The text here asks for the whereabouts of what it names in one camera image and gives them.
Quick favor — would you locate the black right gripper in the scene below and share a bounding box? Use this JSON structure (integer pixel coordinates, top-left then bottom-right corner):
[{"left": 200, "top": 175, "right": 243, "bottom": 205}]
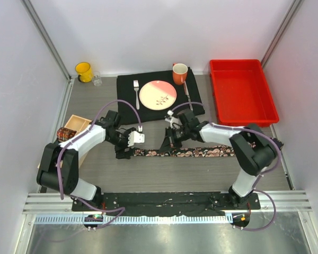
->
[{"left": 160, "top": 125, "right": 190, "bottom": 153}]

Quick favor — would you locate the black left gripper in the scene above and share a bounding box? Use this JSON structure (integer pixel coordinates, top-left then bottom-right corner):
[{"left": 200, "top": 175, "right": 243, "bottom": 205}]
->
[{"left": 107, "top": 128, "right": 136, "bottom": 159}]

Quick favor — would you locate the floral rose necktie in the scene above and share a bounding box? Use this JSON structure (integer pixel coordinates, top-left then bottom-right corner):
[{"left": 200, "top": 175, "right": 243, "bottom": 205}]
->
[{"left": 131, "top": 138, "right": 285, "bottom": 159}]

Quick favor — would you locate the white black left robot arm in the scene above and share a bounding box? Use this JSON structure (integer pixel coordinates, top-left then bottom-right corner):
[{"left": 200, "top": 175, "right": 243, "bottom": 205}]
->
[{"left": 37, "top": 110, "right": 145, "bottom": 211}]

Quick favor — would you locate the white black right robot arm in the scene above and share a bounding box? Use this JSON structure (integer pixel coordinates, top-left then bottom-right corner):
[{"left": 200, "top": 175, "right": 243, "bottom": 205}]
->
[{"left": 160, "top": 110, "right": 280, "bottom": 209}]

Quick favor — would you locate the pink cream ceramic plate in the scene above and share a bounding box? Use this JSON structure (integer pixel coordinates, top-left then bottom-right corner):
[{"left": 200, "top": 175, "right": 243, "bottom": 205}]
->
[{"left": 139, "top": 80, "right": 177, "bottom": 111}]

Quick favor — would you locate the silver table knife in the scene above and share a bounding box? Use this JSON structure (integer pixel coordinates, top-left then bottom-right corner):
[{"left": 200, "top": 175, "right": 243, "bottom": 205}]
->
[{"left": 183, "top": 81, "right": 193, "bottom": 111}]

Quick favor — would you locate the wooden compartment box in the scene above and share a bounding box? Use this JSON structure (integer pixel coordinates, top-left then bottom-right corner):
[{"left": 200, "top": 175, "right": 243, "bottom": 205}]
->
[{"left": 38, "top": 115, "right": 92, "bottom": 171}]

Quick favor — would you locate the rolled red patterned tie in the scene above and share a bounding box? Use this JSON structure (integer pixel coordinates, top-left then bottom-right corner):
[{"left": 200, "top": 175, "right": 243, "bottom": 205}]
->
[{"left": 56, "top": 127, "right": 77, "bottom": 142}]

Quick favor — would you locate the silver fork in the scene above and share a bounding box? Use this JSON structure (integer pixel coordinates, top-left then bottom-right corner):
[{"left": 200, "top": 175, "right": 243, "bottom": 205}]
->
[{"left": 134, "top": 80, "right": 140, "bottom": 110}]

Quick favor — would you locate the orange ceramic mug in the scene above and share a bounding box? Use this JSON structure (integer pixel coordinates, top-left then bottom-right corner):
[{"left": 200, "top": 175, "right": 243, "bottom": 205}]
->
[{"left": 172, "top": 63, "right": 188, "bottom": 85}]

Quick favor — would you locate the black cloth placemat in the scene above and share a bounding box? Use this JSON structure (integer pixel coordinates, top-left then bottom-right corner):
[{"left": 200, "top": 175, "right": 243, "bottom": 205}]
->
[{"left": 116, "top": 68, "right": 201, "bottom": 123}]

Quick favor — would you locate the clear drinking glass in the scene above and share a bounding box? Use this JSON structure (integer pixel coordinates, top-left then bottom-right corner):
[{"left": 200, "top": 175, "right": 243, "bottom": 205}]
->
[{"left": 92, "top": 71, "right": 102, "bottom": 86}]

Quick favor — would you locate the red plastic bin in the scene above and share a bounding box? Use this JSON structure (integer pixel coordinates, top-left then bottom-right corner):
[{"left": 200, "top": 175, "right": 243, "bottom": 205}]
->
[{"left": 209, "top": 59, "right": 279, "bottom": 128}]

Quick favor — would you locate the yellow enamel mug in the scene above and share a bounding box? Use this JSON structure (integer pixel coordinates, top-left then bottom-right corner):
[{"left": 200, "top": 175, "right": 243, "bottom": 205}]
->
[{"left": 75, "top": 62, "right": 93, "bottom": 83}]

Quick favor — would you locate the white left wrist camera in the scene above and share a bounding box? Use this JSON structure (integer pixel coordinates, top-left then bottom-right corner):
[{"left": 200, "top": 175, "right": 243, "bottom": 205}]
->
[{"left": 128, "top": 131, "right": 145, "bottom": 147}]

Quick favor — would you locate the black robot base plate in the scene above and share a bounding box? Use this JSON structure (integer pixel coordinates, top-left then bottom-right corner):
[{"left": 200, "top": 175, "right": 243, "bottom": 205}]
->
[{"left": 71, "top": 190, "right": 261, "bottom": 218}]

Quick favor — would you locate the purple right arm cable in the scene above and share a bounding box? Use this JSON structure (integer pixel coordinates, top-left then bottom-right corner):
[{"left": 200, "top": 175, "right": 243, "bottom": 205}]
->
[{"left": 169, "top": 102, "right": 281, "bottom": 232}]

